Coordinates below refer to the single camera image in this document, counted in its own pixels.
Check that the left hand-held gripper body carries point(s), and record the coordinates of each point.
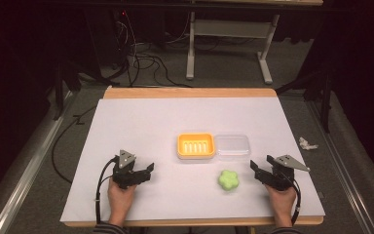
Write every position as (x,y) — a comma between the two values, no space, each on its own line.
(125,174)

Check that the person's right hand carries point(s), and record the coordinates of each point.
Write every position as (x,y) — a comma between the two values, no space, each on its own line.
(283,203)

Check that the yellow soap dish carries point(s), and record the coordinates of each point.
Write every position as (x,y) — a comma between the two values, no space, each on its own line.
(195,146)

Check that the white paper table cover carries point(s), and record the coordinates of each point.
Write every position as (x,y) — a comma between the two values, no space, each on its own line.
(181,191)

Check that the person's left hand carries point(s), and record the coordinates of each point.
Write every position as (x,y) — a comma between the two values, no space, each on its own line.
(120,200)

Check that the silver metal floor rail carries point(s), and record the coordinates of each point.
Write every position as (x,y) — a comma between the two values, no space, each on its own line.
(341,162)
(29,162)

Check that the black metal stand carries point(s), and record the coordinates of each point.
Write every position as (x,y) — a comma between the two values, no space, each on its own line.
(65,84)
(325,97)

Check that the green flower-shaped soap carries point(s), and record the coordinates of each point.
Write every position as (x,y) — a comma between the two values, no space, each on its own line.
(228,180)

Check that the white metal desk frame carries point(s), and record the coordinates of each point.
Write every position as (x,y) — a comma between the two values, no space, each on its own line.
(230,28)

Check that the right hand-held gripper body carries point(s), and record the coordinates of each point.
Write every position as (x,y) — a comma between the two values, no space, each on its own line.
(280,174)

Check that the crumpled white paper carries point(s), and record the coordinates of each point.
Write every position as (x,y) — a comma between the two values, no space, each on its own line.
(307,144)

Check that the clear plastic soap dish lid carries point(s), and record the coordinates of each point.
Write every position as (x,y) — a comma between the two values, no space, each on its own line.
(232,147)

